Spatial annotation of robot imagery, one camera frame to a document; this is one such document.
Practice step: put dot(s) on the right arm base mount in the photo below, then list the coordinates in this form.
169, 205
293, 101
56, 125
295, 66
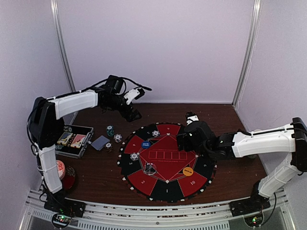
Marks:
246, 206

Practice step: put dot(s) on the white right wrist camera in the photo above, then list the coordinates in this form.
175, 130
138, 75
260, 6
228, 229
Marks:
191, 117

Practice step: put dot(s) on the black gold card box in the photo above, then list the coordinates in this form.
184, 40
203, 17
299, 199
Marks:
64, 139

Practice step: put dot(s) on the red black chip stack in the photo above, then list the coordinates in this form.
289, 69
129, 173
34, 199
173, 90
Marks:
108, 147

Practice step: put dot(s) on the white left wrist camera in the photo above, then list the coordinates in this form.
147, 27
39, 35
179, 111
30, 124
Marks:
134, 94

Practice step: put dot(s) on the left aluminium frame post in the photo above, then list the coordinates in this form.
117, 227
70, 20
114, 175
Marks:
62, 49

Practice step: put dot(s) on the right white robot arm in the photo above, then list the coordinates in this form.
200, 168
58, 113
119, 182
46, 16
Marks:
290, 138

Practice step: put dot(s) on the white grey chip stack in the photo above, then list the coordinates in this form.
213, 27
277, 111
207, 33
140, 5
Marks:
117, 138

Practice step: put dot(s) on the blue small blind button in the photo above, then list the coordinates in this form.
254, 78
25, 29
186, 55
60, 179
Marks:
145, 144

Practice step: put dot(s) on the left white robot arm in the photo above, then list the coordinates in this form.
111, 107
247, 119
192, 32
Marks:
45, 123

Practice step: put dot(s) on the green white chip stack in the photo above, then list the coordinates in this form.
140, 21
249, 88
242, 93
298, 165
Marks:
110, 130

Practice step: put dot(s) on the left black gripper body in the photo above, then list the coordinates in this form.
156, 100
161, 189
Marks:
114, 104

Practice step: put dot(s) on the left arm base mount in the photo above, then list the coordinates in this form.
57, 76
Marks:
59, 204

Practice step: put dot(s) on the round red black poker mat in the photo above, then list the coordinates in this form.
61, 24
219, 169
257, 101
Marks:
169, 184

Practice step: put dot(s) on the right aluminium frame post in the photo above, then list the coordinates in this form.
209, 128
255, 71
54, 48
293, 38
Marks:
253, 30

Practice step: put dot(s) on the red floral round tin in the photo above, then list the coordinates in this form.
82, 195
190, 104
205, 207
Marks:
61, 169

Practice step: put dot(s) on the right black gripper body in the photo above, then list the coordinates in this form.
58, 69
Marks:
188, 147

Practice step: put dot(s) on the aluminium poker case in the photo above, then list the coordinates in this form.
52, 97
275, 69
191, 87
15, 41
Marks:
67, 151

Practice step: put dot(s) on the red gold card box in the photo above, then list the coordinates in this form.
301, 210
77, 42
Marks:
77, 141

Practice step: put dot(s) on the dark red round lid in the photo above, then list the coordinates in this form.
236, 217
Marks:
69, 178

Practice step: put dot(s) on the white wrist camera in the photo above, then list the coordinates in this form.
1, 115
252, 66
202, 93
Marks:
134, 94
191, 117

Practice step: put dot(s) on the white chips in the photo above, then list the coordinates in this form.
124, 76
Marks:
155, 133
134, 156

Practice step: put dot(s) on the orange big blind button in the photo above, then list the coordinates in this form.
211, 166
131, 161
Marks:
188, 171

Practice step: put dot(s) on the blue playing card deck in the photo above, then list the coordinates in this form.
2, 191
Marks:
100, 142

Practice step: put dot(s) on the aluminium frame post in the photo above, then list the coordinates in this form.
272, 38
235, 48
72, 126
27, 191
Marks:
253, 30
62, 49

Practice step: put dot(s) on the front aluminium rail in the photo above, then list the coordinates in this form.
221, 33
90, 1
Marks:
210, 216

